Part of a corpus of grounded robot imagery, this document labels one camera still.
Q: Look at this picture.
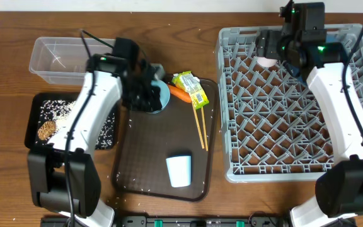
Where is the clear plastic storage bin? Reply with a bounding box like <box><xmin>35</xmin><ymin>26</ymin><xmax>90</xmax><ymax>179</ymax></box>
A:
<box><xmin>29</xmin><ymin>37</ymin><xmax>115</xmax><ymax>86</ymax></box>

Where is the light blue bowl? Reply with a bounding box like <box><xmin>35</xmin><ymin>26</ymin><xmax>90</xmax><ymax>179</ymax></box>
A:
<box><xmin>147</xmin><ymin>80</ymin><xmax>170</xmax><ymax>114</ymax></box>

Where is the black plastic tray bin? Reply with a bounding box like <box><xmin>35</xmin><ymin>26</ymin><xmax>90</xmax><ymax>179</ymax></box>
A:
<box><xmin>25</xmin><ymin>92</ymin><xmax>120</xmax><ymax>149</ymax></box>

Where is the brown serving tray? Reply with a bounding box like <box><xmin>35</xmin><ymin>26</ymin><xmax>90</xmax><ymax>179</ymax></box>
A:
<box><xmin>112</xmin><ymin>79</ymin><xmax>219</xmax><ymax>202</ymax></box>

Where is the orange carrot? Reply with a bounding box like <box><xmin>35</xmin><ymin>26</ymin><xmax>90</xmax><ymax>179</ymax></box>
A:
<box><xmin>167</xmin><ymin>84</ymin><xmax>192</xmax><ymax>103</ymax></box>

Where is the green yellow snack wrapper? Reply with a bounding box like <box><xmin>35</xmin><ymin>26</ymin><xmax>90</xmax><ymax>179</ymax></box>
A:
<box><xmin>171</xmin><ymin>71</ymin><xmax>209</xmax><ymax>110</ymax></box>

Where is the pink cup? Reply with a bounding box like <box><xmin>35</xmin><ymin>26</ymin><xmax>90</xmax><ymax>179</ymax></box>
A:
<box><xmin>257</xmin><ymin>57</ymin><xmax>277</xmax><ymax>67</ymax></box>

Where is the brown food scrap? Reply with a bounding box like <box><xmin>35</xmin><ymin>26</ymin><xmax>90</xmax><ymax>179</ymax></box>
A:
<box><xmin>37</xmin><ymin>121</ymin><xmax>56</xmax><ymax>141</ymax></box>

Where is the dark blue plate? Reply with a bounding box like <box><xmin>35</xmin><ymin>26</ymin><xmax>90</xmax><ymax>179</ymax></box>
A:
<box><xmin>282</xmin><ymin>33</ymin><xmax>349</xmax><ymax>84</ymax></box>

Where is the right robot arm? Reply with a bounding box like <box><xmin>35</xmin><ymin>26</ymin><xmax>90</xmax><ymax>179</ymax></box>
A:
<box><xmin>255</xmin><ymin>1</ymin><xmax>363</xmax><ymax>226</ymax></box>

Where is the grey dishwasher rack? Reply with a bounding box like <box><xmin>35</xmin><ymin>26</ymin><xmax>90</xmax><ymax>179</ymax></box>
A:
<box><xmin>216</xmin><ymin>27</ymin><xmax>363</xmax><ymax>183</ymax></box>

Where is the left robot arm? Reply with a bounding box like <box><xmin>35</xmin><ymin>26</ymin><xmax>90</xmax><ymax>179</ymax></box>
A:
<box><xmin>27</xmin><ymin>38</ymin><xmax>163</xmax><ymax>226</ymax></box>

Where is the light blue cup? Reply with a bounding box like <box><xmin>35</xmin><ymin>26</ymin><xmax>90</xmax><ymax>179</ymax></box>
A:
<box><xmin>166</xmin><ymin>155</ymin><xmax>192</xmax><ymax>188</ymax></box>

